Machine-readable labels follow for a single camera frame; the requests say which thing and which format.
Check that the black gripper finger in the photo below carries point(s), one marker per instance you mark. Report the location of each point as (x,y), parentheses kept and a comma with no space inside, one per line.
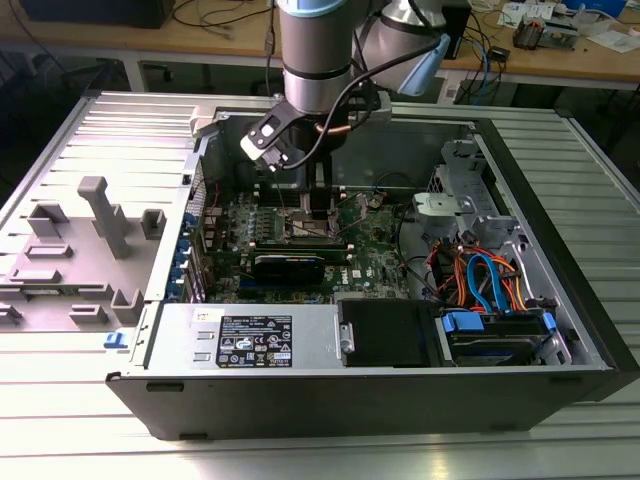
(316,197)

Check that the silver CPU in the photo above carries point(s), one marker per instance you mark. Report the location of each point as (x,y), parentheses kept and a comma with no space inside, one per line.
(321,216)

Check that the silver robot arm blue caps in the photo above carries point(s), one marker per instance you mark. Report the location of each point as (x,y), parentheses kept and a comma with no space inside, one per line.
(312,50)

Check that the CPU socket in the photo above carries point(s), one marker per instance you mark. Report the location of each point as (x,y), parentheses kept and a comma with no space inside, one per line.
(300,230)

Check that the black graphics card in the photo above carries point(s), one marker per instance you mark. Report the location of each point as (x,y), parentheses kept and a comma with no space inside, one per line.
(285,267)

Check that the green motherboard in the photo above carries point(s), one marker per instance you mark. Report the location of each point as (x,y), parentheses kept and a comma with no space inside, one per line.
(370,260)

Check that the pale grey case latch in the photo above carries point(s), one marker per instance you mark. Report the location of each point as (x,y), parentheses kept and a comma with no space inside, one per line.
(202,122)

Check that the blue card retention tab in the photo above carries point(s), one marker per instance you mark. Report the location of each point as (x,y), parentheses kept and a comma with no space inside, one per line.
(184,246)
(175,291)
(180,268)
(188,222)

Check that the silver drive cage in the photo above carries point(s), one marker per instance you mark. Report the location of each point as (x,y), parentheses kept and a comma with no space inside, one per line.
(460,175)

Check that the tall black box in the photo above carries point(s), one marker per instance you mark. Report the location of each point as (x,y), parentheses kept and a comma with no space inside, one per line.
(462,30)

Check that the silver power supply unit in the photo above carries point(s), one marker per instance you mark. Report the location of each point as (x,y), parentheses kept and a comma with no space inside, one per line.
(175,340)

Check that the wooden desk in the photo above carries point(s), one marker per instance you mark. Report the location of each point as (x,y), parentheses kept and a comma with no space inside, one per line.
(150,37)

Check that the small black adapter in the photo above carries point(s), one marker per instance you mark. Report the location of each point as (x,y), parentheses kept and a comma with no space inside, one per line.
(500,53)

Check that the black open PC case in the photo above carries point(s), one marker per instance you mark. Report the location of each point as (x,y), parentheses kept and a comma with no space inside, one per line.
(300,405)

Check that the hard disk in blue carrier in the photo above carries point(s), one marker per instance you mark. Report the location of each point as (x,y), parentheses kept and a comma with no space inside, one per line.
(500,330)

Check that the metal heat sink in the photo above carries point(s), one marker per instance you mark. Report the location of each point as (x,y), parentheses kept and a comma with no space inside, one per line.
(529,32)

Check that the white printed card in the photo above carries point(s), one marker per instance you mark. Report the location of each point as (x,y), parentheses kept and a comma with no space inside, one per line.
(520,12)

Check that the grey parts rack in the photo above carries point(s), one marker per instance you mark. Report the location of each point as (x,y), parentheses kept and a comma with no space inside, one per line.
(75,260)

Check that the black computer box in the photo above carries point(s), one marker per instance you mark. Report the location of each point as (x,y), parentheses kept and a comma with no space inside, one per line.
(100,12)

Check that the grey electronic device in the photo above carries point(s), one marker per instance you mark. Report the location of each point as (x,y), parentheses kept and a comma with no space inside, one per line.
(560,35)

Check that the white paper sheet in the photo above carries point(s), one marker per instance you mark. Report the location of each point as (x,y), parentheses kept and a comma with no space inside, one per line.
(615,41)

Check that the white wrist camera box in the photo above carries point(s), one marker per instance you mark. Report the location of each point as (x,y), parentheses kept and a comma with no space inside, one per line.
(265,137)

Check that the silver round-top metal bracket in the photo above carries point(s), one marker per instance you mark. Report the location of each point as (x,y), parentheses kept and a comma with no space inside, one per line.
(440,205)

